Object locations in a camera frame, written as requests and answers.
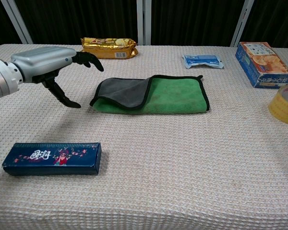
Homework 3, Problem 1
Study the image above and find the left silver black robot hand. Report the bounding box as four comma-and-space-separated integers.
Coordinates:
10, 46, 105, 109

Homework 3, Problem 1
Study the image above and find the green grey microfibre cloth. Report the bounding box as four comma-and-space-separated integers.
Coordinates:
89, 74, 211, 115

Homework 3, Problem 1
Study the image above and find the gold biscuit packet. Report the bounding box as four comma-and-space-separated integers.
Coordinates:
80, 37, 139, 59

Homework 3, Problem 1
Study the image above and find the dark blue long printed box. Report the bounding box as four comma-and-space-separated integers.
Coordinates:
1, 142, 103, 177

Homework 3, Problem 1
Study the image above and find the beige waffle tablecloth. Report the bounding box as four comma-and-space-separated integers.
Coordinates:
0, 44, 288, 230

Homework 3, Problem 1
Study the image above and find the black curtain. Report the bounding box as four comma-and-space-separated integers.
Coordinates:
0, 0, 288, 52

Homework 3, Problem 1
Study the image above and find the blue white tissue pack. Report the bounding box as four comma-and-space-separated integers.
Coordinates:
181, 54, 225, 70

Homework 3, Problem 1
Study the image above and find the blue orange cracker box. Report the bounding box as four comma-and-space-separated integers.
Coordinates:
235, 42, 288, 89

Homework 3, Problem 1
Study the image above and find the yellow packing tape roll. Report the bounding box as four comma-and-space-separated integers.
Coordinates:
268, 84, 288, 126

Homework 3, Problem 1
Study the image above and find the white metal frame post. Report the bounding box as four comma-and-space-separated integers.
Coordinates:
230, 0, 255, 47
136, 0, 152, 46
0, 0, 34, 45

